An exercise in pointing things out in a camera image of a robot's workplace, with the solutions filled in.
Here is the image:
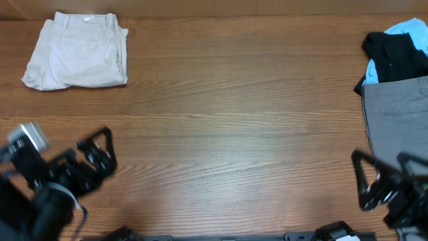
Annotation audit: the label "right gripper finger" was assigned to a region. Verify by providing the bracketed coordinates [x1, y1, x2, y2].
[350, 149, 395, 212]
[397, 151, 427, 177]

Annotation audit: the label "beige shorts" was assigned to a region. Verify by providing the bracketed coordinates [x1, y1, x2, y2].
[21, 11, 128, 91]

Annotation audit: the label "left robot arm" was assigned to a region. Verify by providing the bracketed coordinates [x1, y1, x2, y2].
[1, 123, 117, 240]

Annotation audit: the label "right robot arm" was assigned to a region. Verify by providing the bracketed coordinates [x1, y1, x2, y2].
[351, 149, 427, 240]

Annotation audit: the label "grey shorts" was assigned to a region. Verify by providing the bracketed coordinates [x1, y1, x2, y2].
[361, 75, 428, 241]

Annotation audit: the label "black garment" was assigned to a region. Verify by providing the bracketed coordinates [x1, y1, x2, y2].
[362, 32, 427, 83]

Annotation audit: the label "light blue garment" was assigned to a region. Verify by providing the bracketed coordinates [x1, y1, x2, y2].
[362, 18, 427, 85]

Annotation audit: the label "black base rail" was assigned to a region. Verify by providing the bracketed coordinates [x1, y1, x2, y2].
[80, 231, 379, 241]

